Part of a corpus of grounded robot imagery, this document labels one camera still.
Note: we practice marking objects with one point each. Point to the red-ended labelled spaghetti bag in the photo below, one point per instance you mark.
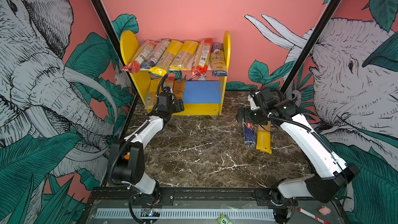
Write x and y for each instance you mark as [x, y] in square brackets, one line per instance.
[168, 84]

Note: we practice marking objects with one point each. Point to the white perforated vent strip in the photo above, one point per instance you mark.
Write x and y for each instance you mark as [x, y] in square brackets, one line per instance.
[182, 213]

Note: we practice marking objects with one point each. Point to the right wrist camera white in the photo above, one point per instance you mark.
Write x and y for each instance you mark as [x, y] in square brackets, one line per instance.
[253, 105]

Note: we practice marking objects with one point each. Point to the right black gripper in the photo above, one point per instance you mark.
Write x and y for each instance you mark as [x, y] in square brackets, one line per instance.
[247, 113]

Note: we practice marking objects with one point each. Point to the blue yellow crest spaghetti bag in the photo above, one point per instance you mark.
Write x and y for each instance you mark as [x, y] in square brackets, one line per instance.
[179, 88]

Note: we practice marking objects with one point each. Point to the red white marker pen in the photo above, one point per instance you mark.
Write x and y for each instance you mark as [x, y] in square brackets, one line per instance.
[312, 216]

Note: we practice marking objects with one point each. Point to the pink eraser piece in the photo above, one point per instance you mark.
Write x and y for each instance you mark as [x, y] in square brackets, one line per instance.
[324, 210]

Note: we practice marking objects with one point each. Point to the yellow Pastatime spaghetti bag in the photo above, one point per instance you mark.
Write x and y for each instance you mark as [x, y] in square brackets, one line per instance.
[263, 143]

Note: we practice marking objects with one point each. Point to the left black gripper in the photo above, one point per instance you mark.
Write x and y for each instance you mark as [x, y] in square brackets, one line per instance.
[179, 105]

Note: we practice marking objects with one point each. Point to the green white sticker tag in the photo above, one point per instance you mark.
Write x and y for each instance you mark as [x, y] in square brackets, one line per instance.
[224, 220]

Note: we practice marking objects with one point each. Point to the Ankara spaghetti bag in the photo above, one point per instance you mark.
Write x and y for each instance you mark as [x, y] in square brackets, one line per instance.
[217, 61]

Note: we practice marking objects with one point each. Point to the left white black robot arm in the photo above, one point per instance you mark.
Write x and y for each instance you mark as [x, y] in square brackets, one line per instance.
[126, 165]

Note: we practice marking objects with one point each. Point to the yellow shelf pink blue boards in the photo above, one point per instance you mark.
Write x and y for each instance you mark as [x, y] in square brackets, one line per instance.
[200, 97]

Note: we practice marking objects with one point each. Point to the blue yellow-ended spaghetti bag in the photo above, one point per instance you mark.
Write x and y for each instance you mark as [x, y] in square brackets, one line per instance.
[156, 54]

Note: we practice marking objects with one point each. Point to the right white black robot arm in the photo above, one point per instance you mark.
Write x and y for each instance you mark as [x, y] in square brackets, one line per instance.
[332, 173]

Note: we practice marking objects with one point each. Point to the blue Barilla spaghetti box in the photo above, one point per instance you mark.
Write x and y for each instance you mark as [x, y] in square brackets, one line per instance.
[249, 135]

